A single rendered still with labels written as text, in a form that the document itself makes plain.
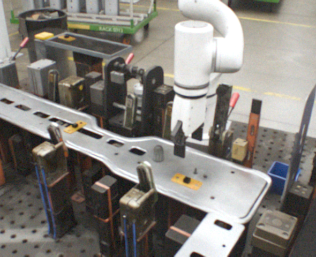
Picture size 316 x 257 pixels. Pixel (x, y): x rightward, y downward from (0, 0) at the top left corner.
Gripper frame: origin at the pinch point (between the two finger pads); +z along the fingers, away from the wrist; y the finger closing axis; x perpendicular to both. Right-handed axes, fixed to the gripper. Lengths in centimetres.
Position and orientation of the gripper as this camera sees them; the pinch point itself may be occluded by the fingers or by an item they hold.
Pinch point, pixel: (188, 144)
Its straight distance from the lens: 99.6
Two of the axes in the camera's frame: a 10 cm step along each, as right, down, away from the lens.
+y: -5.4, 4.3, -7.2
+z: 0.0, 8.6, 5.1
